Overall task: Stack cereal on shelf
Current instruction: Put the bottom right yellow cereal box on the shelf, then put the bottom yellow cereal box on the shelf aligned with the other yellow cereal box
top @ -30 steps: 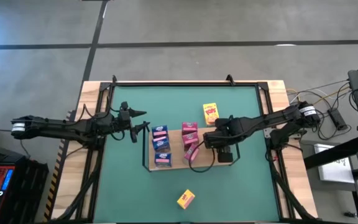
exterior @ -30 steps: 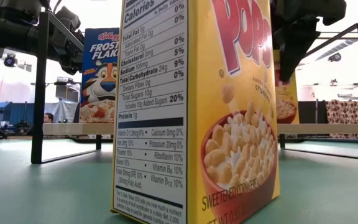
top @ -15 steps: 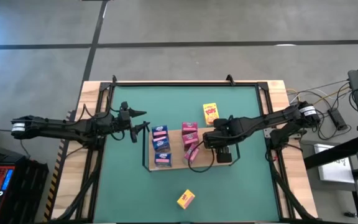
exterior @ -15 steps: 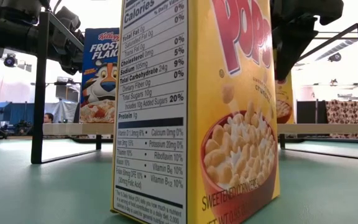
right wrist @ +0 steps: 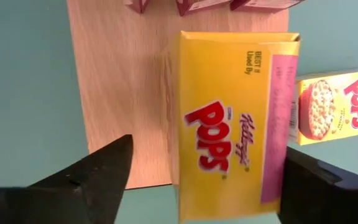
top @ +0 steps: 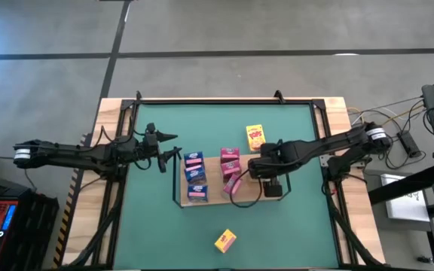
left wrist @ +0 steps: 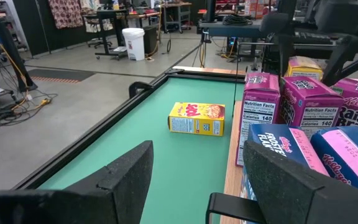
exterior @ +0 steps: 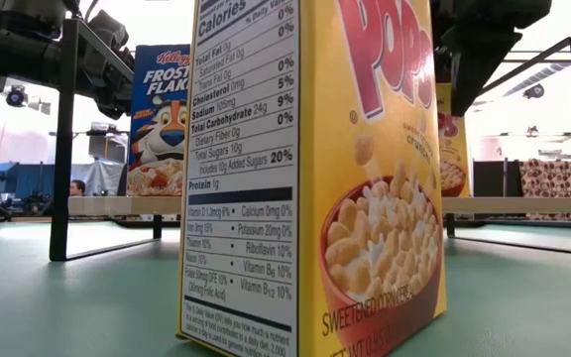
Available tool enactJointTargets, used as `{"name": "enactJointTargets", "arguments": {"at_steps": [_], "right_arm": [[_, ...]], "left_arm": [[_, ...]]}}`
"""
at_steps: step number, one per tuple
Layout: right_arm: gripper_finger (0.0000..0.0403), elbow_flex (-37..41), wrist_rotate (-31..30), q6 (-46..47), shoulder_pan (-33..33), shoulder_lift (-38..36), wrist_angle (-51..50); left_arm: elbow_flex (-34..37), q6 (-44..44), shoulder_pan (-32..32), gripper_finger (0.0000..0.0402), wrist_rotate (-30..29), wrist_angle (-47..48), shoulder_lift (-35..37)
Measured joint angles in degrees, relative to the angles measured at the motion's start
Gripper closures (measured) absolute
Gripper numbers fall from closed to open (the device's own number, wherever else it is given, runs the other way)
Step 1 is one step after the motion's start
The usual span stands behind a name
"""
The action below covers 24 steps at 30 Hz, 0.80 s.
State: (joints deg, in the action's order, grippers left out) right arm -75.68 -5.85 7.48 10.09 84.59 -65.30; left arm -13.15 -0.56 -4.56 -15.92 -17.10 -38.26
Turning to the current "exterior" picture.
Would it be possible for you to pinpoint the black ceiling spotlight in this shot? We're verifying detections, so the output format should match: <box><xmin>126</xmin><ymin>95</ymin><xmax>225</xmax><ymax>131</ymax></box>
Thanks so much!
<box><xmin>4</xmin><ymin>84</ymin><xmax>30</xmax><ymax>108</ymax></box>
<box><xmin>522</xmin><ymin>82</ymin><xmax>546</xmax><ymax>100</ymax></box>

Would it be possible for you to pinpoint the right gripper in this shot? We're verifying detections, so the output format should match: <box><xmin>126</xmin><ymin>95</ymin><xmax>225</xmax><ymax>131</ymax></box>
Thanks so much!
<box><xmin>431</xmin><ymin>0</ymin><xmax>554</xmax><ymax>118</ymax></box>

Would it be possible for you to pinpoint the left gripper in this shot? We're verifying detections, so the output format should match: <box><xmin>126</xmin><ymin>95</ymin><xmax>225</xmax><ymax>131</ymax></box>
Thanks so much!
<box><xmin>79</xmin><ymin>8</ymin><xmax>137</xmax><ymax>121</ymax></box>

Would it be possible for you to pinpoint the blue tarp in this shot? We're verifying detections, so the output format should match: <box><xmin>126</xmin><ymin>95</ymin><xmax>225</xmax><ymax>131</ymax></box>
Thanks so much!
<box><xmin>0</xmin><ymin>162</ymin><xmax>57</xmax><ymax>200</ymax></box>

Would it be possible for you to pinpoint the yellow Corn Pops cereal box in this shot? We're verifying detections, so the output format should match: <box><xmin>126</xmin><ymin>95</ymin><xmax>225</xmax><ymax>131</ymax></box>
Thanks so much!
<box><xmin>174</xmin><ymin>0</ymin><xmax>449</xmax><ymax>357</ymax></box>
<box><xmin>435</xmin><ymin>82</ymin><xmax>472</xmax><ymax>198</ymax></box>

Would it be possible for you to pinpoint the brown patterned cloth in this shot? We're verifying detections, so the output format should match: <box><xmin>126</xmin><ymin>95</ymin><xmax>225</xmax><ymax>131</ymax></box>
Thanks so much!
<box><xmin>518</xmin><ymin>158</ymin><xmax>571</xmax><ymax>222</ymax></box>

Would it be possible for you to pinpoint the wooden shelf with black frame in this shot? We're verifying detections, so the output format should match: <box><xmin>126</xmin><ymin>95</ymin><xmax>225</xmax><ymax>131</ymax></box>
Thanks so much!
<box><xmin>49</xmin><ymin>18</ymin><xmax>571</xmax><ymax>263</ymax></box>

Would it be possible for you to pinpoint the black panel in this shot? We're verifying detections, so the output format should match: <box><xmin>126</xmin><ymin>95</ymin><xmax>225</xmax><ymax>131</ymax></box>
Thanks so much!
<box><xmin>472</xmin><ymin>159</ymin><xmax>522</xmax><ymax>199</ymax></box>

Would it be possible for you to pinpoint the grey tarp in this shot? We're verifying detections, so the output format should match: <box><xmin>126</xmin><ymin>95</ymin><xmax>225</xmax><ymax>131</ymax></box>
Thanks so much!
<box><xmin>70</xmin><ymin>159</ymin><xmax>129</xmax><ymax>196</ymax></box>

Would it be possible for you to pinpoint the green table mat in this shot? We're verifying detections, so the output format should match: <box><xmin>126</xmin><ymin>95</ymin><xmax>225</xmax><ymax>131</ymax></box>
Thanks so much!
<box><xmin>0</xmin><ymin>220</ymin><xmax>571</xmax><ymax>357</ymax></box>

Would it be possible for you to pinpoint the blue Frosted Flakes cereal box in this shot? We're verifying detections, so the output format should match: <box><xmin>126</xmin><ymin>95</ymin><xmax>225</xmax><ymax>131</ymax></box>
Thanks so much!
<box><xmin>126</xmin><ymin>43</ymin><xmax>191</xmax><ymax>197</ymax></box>

